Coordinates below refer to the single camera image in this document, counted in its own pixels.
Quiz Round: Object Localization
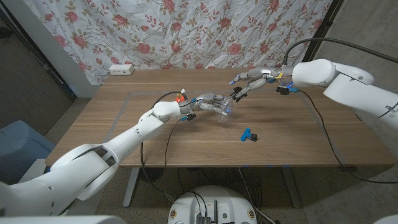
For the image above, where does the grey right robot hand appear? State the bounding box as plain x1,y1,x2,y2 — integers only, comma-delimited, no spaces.
229,67,295,100

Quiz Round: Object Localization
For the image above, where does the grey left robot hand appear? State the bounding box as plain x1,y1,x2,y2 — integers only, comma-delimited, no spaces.
179,93,234,117

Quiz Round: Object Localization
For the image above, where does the black stand pole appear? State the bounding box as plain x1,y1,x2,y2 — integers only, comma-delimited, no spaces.
0,4,78,102
299,0,345,68

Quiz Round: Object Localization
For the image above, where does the thin black right camera cable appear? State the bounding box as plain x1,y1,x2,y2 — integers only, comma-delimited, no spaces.
298,90,398,184

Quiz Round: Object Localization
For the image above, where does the white floor cable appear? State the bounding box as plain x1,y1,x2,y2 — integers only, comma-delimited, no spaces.
238,167,276,224

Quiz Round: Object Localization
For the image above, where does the clear plastic spray bottle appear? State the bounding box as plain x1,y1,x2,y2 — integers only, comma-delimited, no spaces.
215,96,234,124

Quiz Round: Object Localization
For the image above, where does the thin black camera cable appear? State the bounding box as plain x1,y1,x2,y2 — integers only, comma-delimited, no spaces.
139,119,185,205
298,90,398,184

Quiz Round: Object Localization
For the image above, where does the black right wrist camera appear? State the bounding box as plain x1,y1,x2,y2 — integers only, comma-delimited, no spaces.
275,83,301,96

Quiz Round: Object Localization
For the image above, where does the thin black left camera cable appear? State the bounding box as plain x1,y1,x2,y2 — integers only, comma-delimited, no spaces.
139,119,185,205

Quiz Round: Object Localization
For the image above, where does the white power strip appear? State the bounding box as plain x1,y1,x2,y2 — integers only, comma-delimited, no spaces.
108,63,136,76

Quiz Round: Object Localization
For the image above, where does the blue plastic bin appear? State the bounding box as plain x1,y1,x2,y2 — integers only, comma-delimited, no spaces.
0,119,57,186

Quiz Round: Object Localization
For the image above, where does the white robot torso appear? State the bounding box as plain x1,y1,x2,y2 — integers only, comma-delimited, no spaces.
0,213,398,224

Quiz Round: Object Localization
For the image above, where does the floral backdrop cloth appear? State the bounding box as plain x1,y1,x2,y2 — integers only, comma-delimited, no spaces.
23,0,334,85

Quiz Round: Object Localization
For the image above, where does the black tagged left wrist cable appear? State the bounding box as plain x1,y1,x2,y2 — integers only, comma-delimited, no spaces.
150,89,188,110

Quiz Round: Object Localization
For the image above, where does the grey table leg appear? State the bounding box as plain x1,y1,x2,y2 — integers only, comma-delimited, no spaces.
122,167,141,208
280,167,302,209

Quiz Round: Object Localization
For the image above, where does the thick black hose cable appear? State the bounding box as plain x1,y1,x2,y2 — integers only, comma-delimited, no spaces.
282,37,398,67

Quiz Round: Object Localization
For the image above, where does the blue and black clip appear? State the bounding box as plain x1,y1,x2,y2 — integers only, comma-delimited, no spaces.
240,128,258,142

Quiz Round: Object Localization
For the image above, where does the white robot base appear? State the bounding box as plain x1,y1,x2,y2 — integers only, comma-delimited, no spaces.
167,185,259,224

